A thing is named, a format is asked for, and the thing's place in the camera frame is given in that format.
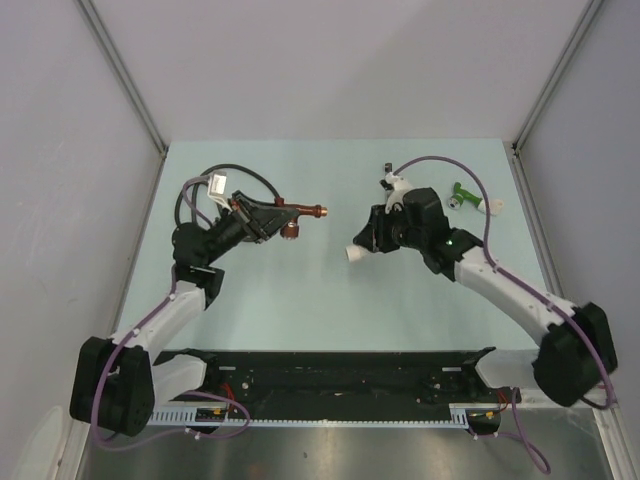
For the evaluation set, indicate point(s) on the white slotted cable duct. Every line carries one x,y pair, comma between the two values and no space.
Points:
199,415

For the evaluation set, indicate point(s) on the green faucet with elbow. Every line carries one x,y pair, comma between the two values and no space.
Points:
460,196

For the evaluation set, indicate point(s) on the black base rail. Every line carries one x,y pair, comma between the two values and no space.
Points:
357,385

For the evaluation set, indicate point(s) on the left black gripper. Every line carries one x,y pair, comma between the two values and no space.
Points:
247,212

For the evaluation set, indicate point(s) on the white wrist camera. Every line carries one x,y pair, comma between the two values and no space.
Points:
396,188
216,185

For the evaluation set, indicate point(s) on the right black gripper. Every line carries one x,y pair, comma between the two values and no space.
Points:
375,229

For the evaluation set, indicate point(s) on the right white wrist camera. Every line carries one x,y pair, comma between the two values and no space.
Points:
396,188

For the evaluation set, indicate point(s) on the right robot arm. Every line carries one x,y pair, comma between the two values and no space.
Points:
576,351

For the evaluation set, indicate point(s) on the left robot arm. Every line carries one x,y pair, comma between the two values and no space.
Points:
118,381

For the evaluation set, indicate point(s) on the dark red brass faucet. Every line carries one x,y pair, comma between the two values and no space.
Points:
290,231

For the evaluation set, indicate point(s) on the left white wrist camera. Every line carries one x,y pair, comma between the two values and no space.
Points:
216,185

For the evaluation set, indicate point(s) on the white plastic elbow fitting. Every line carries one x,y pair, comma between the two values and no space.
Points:
355,253

